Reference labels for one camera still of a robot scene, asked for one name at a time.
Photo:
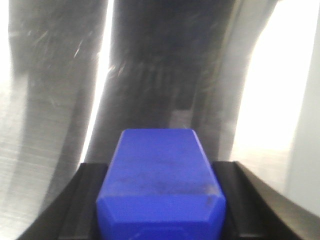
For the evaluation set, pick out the blue bottle part with cap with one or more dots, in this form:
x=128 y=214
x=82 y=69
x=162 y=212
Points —
x=160 y=186

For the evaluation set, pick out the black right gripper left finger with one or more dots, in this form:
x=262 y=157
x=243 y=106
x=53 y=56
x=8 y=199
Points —
x=72 y=215

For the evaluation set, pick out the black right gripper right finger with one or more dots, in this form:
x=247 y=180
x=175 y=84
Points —
x=247 y=215

